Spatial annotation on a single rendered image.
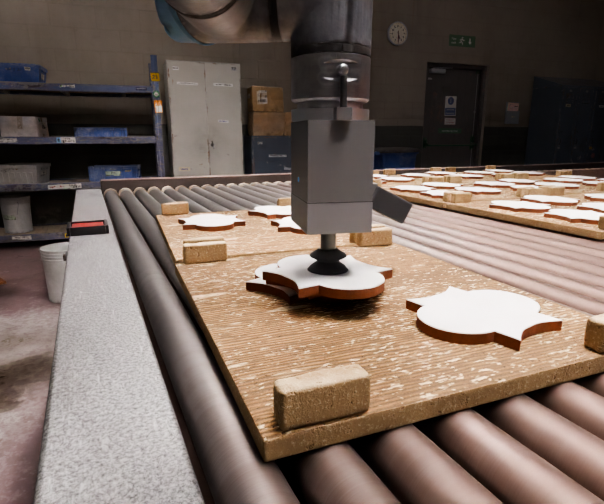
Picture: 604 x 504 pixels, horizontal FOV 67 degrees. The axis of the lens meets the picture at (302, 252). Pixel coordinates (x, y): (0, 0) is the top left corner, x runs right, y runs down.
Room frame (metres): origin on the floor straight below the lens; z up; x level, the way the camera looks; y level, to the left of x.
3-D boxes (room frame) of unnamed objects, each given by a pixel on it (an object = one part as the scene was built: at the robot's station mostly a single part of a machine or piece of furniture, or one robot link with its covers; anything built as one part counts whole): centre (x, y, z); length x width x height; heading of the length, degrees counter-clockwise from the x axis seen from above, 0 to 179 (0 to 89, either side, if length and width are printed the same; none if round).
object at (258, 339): (0.48, -0.06, 0.93); 0.41 x 0.35 x 0.02; 22
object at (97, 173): (5.11, 2.04, 0.72); 0.50 x 0.38 x 0.16; 102
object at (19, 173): (4.78, 2.86, 0.74); 0.44 x 0.36 x 0.20; 96
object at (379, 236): (0.71, -0.12, 0.95); 0.06 x 0.02 x 0.03; 112
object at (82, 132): (5.02, 2.13, 1.14); 0.50 x 0.38 x 0.11; 118
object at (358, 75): (0.46, -0.03, 1.15); 0.08 x 0.08 x 0.05
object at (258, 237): (0.88, 0.09, 0.93); 0.41 x 0.35 x 0.02; 21
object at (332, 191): (0.47, -0.05, 1.07); 0.12 x 0.09 x 0.16; 102
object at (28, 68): (4.81, 2.84, 1.68); 0.56 x 0.38 x 0.20; 107
